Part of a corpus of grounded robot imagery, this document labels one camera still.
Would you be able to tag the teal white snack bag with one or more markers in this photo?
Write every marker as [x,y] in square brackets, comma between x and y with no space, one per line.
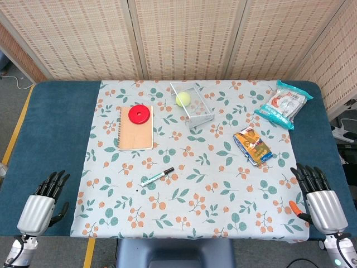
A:
[284,104]

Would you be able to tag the brown spiral notebook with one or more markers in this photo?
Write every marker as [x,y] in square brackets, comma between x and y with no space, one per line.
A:
[134,136]

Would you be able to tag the white power strip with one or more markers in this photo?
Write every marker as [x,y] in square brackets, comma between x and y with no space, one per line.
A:
[341,134]

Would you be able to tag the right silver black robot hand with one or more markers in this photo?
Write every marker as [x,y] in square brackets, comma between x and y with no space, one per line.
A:
[326,209]

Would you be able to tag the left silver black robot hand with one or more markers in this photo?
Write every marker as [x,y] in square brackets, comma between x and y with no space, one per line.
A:
[34,212]

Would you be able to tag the white green marker pen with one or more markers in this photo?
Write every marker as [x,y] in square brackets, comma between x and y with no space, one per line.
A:
[152,178]

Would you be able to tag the black table knob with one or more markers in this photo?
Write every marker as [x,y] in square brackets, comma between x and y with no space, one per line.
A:
[325,245]

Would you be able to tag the yellow blue snack packet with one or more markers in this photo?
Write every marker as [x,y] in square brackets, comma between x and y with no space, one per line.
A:
[253,146]

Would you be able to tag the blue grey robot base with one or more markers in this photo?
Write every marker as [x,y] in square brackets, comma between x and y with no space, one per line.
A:
[175,254]

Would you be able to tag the floral print tablecloth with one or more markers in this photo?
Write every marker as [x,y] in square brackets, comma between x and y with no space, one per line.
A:
[195,156]

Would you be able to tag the bamboo folding screen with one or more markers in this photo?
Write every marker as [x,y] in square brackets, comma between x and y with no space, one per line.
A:
[181,39]

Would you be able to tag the yellow tennis ball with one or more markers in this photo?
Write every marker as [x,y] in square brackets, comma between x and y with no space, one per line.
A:
[183,99]

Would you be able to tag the dark blue table cover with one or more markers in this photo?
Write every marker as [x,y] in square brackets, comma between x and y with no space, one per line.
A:
[50,134]

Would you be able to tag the red plastic disc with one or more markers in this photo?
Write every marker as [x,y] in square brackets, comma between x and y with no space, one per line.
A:
[145,117]

